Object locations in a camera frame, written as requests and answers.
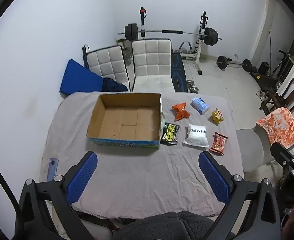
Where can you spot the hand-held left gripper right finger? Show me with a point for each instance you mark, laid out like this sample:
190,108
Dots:
214,177

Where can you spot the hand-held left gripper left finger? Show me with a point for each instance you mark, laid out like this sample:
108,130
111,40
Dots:
83,177

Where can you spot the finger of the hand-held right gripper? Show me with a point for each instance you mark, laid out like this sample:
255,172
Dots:
286,156

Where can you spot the red snack packet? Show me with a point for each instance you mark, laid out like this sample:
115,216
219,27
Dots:
218,143

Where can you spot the white soft packet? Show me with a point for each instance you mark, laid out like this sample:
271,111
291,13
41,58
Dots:
197,136

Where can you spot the yellow snack packet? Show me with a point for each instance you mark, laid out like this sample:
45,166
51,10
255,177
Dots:
217,117

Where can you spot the black snack packet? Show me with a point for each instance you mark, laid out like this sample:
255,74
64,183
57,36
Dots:
169,133

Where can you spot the cardboard box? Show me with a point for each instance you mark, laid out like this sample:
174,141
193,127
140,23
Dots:
126,125

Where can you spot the light blue soft packet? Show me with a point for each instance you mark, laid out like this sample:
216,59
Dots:
200,105

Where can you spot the orange snack packet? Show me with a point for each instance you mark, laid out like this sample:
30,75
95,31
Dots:
180,112

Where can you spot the blue smartphone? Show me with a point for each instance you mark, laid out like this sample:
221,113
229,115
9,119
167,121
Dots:
52,168

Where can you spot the orange floral towel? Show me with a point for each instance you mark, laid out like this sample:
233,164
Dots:
279,125

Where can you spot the grey chair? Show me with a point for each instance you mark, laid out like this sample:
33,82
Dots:
249,147

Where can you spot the white shoe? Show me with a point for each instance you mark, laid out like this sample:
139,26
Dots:
264,97
259,93

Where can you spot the dark fleece garment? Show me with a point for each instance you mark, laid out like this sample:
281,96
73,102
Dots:
167,226

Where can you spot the dark exercise machine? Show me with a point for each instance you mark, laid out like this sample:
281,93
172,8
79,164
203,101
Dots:
284,62

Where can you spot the black box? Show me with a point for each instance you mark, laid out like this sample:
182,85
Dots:
264,68

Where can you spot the chrome dumbbell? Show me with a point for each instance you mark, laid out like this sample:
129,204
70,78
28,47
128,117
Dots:
193,86

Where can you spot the dark blue cloth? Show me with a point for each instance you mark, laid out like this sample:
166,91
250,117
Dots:
114,85

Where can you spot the blue foam cushion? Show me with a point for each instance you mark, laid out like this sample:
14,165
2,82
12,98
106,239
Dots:
79,80

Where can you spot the short barbell with black plates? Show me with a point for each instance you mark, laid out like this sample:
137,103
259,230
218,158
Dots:
222,62

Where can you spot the white quilted chair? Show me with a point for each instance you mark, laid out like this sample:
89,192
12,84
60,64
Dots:
150,60
106,63

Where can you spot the white door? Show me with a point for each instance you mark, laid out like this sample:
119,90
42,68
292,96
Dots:
282,25

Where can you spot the white weight bench rack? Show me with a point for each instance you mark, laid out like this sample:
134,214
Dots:
199,42

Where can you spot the long barbell with black plates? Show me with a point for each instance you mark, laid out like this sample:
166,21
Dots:
172,31

